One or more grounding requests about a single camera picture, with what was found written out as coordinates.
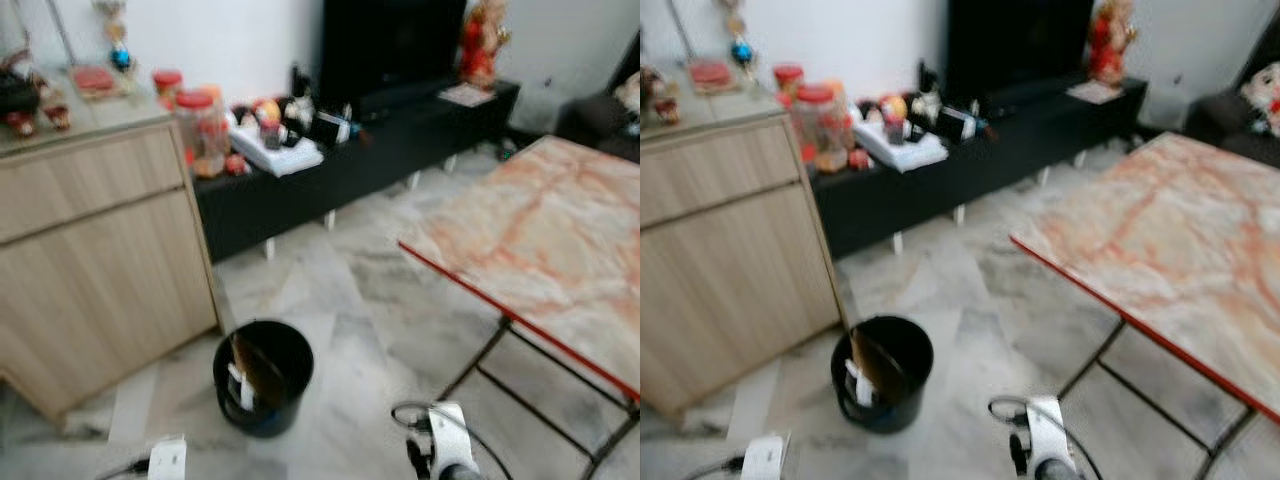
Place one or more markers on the light wooden cabinet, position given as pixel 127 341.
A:
pixel 720 260
pixel 90 260

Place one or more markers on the black and white toy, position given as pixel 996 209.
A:
pixel 940 110
pixel 315 115

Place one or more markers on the small red ornament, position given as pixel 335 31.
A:
pixel 859 159
pixel 236 165

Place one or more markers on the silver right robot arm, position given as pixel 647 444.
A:
pixel 460 473
pixel 1058 471

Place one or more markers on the long black tv console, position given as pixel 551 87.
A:
pixel 350 180
pixel 980 175

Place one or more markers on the pink marble folding table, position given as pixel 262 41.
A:
pixel 550 240
pixel 1180 240

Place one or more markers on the hanging ornament with blue ball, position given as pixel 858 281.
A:
pixel 741 50
pixel 120 55

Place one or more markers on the large red-lid plastic jar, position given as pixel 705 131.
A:
pixel 822 128
pixel 203 135

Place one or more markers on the round yellow and red toy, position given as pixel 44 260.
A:
pixel 894 106
pixel 267 110

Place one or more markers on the white flat box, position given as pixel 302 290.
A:
pixel 275 155
pixel 900 152

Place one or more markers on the small dark cup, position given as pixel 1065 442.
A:
pixel 895 130
pixel 270 135

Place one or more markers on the dark sofa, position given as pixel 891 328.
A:
pixel 590 120
pixel 1215 120

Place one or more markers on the red and gold figurine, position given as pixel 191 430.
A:
pixel 482 45
pixel 1110 42

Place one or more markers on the brown and white trash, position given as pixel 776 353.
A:
pixel 865 365
pixel 247 370

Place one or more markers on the small red-lid plastic jar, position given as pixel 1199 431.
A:
pixel 167 85
pixel 788 80

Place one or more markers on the black television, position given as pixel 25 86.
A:
pixel 1020 42
pixel 392 45

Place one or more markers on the white plush toy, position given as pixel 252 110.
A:
pixel 1262 98
pixel 630 100

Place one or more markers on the pink flat card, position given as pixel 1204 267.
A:
pixel 1093 92
pixel 466 95

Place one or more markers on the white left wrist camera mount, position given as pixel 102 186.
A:
pixel 765 458
pixel 168 460

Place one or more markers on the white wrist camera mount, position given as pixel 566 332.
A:
pixel 765 458
pixel 168 460
pixel 450 435
pixel 1050 432

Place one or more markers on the black round rubbish bin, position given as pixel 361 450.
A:
pixel 905 380
pixel 285 385

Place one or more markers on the dark brown figurine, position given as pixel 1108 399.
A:
pixel 657 95
pixel 25 95

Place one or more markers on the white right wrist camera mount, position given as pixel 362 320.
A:
pixel 1050 432
pixel 450 435

